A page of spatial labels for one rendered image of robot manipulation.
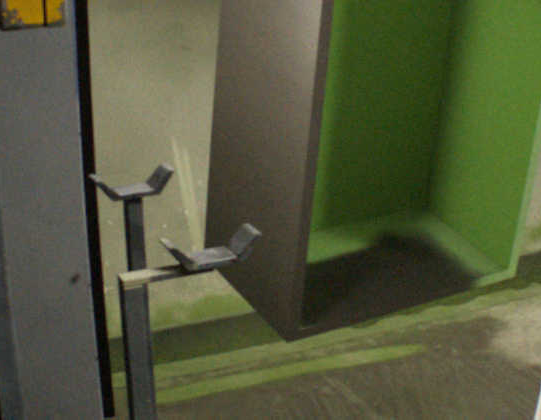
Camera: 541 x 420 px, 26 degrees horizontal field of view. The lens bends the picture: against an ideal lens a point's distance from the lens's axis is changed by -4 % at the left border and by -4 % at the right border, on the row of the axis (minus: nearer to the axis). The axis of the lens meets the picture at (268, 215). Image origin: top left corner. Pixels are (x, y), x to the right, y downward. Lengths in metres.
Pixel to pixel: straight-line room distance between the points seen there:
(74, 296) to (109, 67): 1.79
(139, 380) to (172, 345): 2.17
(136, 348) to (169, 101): 2.37
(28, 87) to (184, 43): 1.94
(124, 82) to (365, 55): 0.94
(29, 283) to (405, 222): 1.41
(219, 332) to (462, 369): 0.66
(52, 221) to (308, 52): 0.70
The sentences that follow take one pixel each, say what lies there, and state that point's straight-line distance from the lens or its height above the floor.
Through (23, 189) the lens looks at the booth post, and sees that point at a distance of 1.50.
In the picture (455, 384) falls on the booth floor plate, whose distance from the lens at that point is 3.07.
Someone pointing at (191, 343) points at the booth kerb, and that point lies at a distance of 3.15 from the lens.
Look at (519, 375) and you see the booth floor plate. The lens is 3.13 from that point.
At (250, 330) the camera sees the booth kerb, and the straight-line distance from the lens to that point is 3.21.
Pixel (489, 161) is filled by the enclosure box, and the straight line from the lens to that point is 2.64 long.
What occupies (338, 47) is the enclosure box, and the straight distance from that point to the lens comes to 2.51.
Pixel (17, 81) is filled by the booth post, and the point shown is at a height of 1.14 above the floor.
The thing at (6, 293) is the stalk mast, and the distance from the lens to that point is 0.99.
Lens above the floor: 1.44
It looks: 19 degrees down
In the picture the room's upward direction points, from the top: 1 degrees counter-clockwise
